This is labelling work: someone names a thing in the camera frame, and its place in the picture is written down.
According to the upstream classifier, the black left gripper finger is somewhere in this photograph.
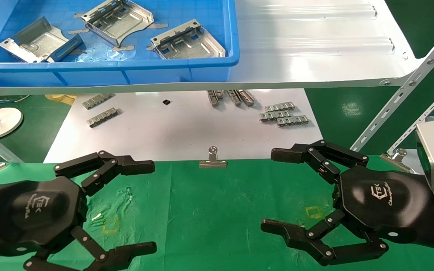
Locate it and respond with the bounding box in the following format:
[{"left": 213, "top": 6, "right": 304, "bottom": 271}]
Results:
[
  {"left": 24, "top": 226, "right": 157, "bottom": 271},
  {"left": 54, "top": 151, "right": 155, "bottom": 196}
]

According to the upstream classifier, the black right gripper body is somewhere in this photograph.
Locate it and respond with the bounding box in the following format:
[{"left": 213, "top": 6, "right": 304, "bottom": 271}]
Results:
[{"left": 333, "top": 165, "right": 433, "bottom": 242}]

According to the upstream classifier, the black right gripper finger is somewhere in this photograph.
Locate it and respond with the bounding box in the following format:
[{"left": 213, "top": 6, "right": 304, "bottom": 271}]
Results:
[
  {"left": 271, "top": 140, "right": 369, "bottom": 185},
  {"left": 260, "top": 209, "right": 389, "bottom": 266}
]

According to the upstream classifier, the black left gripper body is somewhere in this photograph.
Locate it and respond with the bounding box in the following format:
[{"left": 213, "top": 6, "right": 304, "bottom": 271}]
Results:
[{"left": 0, "top": 176, "right": 88, "bottom": 261}]

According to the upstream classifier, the stamped sheet metal part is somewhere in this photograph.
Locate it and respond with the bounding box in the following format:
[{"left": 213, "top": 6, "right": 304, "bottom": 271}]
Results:
[
  {"left": 150, "top": 19, "right": 226, "bottom": 60},
  {"left": 81, "top": 0, "right": 154, "bottom": 47},
  {"left": 0, "top": 16, "right": 84, "bottom": 63}
]

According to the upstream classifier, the grey metal link strip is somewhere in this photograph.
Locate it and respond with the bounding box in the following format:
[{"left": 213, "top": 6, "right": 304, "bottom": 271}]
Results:
[
  {"left": 207, "top": 90, "right": 225, "bottom": 107},
  {"left": 260, "top": 110, "right": 290, "bottom": 122},
  {"left": 228, "top": 90, "right": 242, "bottom": 107},
  {"left": 83, "top": 93, "right": 113, "bottom": 110},
  {"left": 277, "top": 115, "right": 309, "bottom": 127},
  {"left": 238, "top": 90, "right": 255, "bottom": 107},
  {"left": 265, "top": 102, "right": 296, "bottom": 112},
  {"left": 87, "top": 108, "right": 121, "bottom": 128}
]

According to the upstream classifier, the white floor board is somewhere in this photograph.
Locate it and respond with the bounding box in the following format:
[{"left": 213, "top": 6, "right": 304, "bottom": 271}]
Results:
[{"left": 44, "top": 88, "right": 324, "bottom": 163}]

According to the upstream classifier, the white slotted angle bar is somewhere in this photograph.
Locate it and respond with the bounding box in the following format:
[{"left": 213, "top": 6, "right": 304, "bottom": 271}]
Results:
[
  {"left": 0, "top": 141, "right": 24, "bottom": 163},
  {"left": 387, "top": 77, "right": 434, "bottom": 155},
  {"left": 351, "top": 19, "right": 434, "bottom": 153}
]

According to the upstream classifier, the green cloth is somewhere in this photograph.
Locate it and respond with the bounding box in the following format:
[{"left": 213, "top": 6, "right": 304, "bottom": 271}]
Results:
[{"left": 0, "top": 154, "right": 434, "bottom": 271}]

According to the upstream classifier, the blue plastic bin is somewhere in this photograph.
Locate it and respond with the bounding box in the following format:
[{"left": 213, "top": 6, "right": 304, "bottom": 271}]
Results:
[{"left": 0, "top": 0, "right": 240, "bottom": 87}]

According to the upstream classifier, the yellow crumpled tape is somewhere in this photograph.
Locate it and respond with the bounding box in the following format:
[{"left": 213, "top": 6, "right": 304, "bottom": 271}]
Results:
[{"left": 45, "top": 94, "right": 77, "bottom": 105}]

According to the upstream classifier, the white metal shelf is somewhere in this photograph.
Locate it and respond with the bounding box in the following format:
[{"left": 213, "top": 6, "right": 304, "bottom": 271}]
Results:
[{"left": 0, "top": 0, "right": 423, "bottom": 95}]

